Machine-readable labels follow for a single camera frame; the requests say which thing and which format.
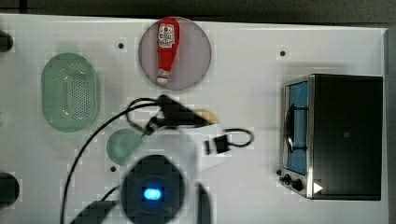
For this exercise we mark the grey round plate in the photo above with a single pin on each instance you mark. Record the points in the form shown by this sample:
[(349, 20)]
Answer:
[(192, 60)]

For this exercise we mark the green perforated colander basket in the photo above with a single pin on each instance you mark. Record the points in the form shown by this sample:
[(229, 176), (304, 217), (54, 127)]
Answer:
[(70, 92)]

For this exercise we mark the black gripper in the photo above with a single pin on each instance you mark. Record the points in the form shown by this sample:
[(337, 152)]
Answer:
[(174, 114)]

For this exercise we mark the steel toaster oven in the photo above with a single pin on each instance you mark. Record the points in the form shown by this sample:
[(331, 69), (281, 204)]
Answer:
[(332, 137)]

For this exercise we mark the yellow banana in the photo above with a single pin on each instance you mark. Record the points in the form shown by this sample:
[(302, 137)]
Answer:
[(207, 115)]

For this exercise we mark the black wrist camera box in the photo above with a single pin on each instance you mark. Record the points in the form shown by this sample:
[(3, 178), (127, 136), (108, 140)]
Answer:
[(221, 144)]

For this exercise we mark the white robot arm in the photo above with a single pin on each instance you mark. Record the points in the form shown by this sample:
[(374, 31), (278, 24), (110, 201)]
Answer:
[(162, 184)]

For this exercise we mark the green mug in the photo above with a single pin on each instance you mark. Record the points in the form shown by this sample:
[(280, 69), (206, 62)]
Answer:
[(122, 144)]

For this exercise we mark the red ketchup bottle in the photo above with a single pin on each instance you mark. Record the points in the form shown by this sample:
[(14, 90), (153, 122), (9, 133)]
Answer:
[(167, 45)]

